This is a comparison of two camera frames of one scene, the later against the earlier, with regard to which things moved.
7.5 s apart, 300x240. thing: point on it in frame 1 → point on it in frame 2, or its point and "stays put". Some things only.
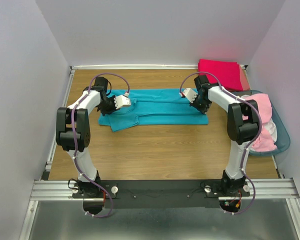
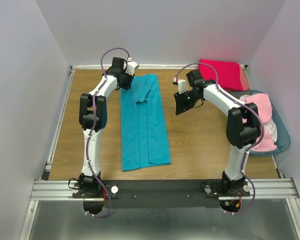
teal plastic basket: x=282 y=134 stays put
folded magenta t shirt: x=228 y=74 stays put
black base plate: x=161 y=193 stays put
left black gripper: x=104 y=112 → x=127 y=85
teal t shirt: x=152 y=107 → x=144 y=138
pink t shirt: x=264 y=141 stays put
